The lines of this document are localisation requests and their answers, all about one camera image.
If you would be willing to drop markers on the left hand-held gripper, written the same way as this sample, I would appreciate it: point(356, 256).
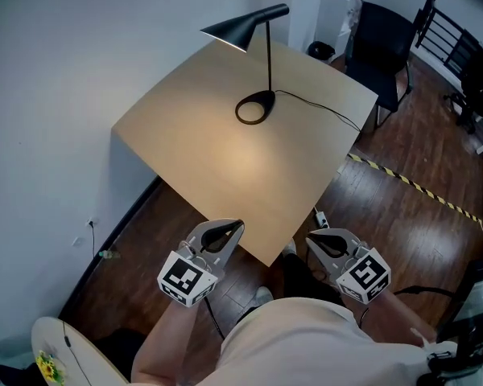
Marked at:
point(185, 280)

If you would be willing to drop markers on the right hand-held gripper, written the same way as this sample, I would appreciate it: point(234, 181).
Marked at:
point(364, 276)

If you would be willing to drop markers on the black desk lamp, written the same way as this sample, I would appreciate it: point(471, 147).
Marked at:
point(237, 28)

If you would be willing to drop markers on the person's left forearm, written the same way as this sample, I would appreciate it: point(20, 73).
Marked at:
point(165, 336)

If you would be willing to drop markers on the person's right forearm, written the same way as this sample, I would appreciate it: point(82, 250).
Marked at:
point(398, 316)

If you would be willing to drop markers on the white power strip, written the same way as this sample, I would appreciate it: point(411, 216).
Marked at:
point(323, 220)

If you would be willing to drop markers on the person's white shoe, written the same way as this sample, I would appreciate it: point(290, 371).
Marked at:
point(290, 247)
point(263, 296)

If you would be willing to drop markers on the person's black trousers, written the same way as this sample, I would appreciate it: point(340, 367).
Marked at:
point(298, 273)

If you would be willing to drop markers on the light wooden square table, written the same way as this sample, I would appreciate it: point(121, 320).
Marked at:
point(233, 163)

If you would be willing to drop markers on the person's beige shirt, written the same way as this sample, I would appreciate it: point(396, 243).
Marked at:
point(318, 348)

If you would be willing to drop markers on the yellow black striped floor tape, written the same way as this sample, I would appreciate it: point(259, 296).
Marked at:
point(418, 187)

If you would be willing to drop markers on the green bottle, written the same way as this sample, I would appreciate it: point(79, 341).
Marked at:
point(108, 254)

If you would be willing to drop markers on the black stool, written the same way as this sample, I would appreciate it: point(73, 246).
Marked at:
point(118, 348)

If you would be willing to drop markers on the black equipment stand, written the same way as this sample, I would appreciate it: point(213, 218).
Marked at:
point(475, 296)

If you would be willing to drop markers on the black white harness device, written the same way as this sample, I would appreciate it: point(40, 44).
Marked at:
point(455, 368)

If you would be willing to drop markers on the black mesh visitor chair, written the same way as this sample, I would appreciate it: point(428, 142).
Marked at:
point(382, 75)

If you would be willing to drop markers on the black waste bin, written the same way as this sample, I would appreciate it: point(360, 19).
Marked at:
point(321, 51)

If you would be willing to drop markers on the yellow flower bunch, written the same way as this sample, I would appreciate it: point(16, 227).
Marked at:
point(48, 366)

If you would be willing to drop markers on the black swivel office chair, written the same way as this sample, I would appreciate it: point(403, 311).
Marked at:
point(479, 83)

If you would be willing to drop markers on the white cabinet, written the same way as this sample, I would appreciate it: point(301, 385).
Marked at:
point(338, 14)

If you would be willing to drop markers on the black metal railing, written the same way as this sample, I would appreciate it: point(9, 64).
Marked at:
point(438, 26)

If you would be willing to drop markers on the black chair base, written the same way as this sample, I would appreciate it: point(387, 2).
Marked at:
point(8, 374)

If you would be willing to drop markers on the white wall socket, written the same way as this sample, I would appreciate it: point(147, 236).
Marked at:
point(78, 241)
point(92, 222)

